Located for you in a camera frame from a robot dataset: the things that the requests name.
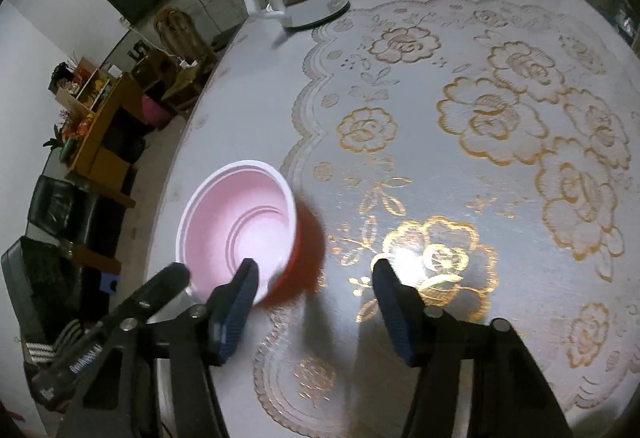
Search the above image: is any wooden shelf cabinet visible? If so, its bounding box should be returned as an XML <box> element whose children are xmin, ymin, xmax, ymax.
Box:
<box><xmin>46</xmin><ymin>49</ymin><xmax>178</xmax><ymax>208</ymax></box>

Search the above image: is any white gold floral tablecloth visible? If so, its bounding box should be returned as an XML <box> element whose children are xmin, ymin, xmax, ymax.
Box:
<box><xmin>148</xmin><ymin>0</ymin><xmax>639</xmax><ymax>437</ymax></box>

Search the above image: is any red pink plastic bowl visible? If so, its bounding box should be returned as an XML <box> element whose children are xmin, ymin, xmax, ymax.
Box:
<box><xmin>176</xmin><ymin>160</ymin><xmax>324</xmax><ymax>305</ymax></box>

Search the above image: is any black leather chair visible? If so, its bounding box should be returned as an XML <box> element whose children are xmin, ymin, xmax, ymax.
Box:
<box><xmin>1</xmin><ymin>175</ymin><xmax>127</xmax><ymax>348</ymax></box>

